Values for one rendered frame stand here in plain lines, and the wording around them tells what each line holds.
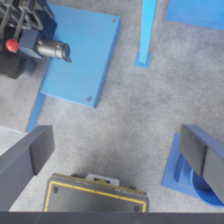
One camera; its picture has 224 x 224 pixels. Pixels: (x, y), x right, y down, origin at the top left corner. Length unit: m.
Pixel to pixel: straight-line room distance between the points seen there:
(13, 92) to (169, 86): 1.37
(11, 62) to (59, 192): 0.91
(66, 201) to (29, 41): 1.06
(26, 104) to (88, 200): 0.93
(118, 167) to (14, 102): 1.07
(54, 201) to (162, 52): 1.45
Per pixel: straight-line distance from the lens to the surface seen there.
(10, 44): 0.64
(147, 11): 1.00
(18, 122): 1.61
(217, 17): 1.72
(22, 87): 1.65
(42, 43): 1.18
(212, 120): 1.56
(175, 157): 1.47
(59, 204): 1.31
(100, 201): 1.21
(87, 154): 1.50
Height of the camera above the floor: 1.43
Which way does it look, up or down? 79 degrees down
